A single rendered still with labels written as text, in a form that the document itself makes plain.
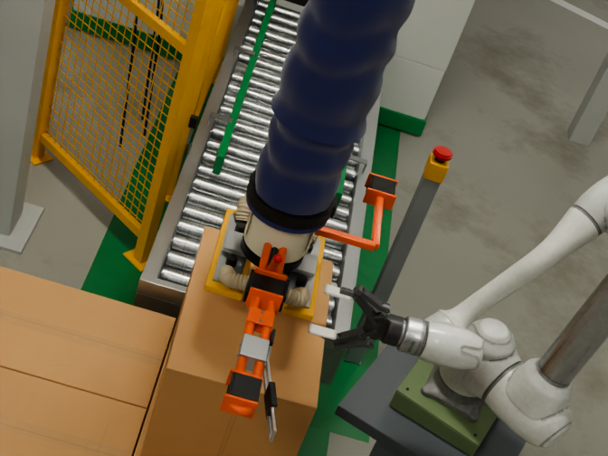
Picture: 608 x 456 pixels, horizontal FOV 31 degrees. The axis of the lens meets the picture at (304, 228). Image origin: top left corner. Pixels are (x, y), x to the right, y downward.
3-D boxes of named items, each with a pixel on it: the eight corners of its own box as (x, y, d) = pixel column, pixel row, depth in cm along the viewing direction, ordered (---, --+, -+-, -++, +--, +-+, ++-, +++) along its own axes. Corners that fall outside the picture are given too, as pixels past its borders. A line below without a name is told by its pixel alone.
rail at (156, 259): (244, 11, 549) (253, -23, 538) (254, 14, 550) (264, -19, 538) (128, 318, 366) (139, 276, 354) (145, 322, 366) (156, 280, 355)
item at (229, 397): (225, 383, 246) (231, 367, 243) (257, 392, 246) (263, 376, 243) (219, 410, 239) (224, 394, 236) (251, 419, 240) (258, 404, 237)
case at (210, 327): (177, 319, 351) (204, 224, 327) (298, 352, 355) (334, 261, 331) (137, 465, 304) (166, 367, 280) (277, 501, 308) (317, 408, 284)
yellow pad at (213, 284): (225, 212, 309) (229, 198, 306) (260, 222, 310) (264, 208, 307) (203, 290, 282) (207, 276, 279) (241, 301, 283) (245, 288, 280)
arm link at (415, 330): (415, 364, 270) (393, 357, 270) (416, 338, 278) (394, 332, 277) (428, 337, 265) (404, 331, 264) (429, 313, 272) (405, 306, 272)
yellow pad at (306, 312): (290, 231, 310) (295, 218, 307) (324, 241, 311) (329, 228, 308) (274, 311, 283) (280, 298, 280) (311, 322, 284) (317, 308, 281)
